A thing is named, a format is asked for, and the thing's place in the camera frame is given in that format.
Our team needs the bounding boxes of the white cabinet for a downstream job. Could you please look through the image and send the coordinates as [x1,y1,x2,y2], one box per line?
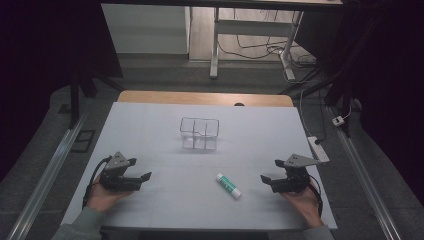
[101,3,191,55]

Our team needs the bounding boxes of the aluminium floor rail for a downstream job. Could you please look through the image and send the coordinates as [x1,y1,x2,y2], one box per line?
[327,105,403,240]
[5,112,88,240]

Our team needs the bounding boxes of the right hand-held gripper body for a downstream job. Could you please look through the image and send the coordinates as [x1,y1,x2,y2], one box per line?
[270,153,326,194]

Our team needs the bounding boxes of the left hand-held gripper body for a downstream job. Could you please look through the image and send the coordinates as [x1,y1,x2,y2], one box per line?
[98,151,144,193]

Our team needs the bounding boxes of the person's right hand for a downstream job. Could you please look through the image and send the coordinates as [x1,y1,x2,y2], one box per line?
[280,181,325,229]

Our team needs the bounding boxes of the wooden table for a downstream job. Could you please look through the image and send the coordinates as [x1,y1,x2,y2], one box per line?
[117,90,295,108]

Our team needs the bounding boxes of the white power strip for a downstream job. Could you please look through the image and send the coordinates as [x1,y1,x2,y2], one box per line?
[306,135,331,164]

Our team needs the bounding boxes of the tangle of floor cables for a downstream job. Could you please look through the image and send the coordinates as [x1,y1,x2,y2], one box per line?
[217,8,318,84]

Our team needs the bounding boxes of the black floor frame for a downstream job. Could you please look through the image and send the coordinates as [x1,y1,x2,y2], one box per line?
[70,129,97,154]

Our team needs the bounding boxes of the clear acrylic divided organizer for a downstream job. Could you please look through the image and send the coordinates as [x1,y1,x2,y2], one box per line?
[179,116,221,151]

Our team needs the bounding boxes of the white power strip cable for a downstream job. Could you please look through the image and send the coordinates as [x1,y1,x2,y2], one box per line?
[298,87,317,139]

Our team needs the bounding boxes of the white table cover sheet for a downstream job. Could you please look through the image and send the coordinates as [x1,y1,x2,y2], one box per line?
[60,101,338,232]

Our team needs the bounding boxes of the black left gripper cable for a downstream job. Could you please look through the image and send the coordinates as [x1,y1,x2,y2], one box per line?
[81,155,114,210]

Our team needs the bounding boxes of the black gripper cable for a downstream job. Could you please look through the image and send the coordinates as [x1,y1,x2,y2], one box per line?
[81,155,114,210]
[307,175,324,218]

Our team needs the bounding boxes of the dark curtain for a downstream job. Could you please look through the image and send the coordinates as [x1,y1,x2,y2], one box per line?
[0,0,124,183]
[294,0,424,206]

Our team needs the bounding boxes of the person's left hand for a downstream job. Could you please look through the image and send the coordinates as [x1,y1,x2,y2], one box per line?
[86,179,135,214]

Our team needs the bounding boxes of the white metal-legged desk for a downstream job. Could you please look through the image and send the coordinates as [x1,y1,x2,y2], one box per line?
[209,0,345,82]

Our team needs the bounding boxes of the green and white glue stick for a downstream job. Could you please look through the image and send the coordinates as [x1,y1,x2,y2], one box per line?
[215,172,243,200]

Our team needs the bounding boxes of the black metal stand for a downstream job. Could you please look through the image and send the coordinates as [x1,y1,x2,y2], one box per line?
[68,68,126,130]
[279,66,356,138]

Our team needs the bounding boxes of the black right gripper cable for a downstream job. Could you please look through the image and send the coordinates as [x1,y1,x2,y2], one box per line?
[307,175,324,218]

